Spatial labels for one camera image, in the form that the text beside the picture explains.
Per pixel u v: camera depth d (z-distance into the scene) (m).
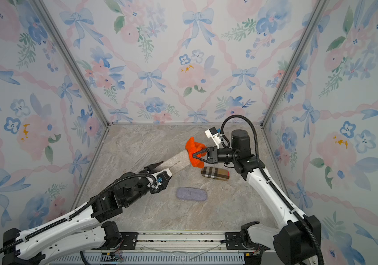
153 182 0.54
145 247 0.73
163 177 0.54
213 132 0.65
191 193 0.85
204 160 0.65
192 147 0.67
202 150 0.67
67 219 0.45
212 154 0.61
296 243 0.46
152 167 0.61
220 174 0.93
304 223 0.39
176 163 0.66
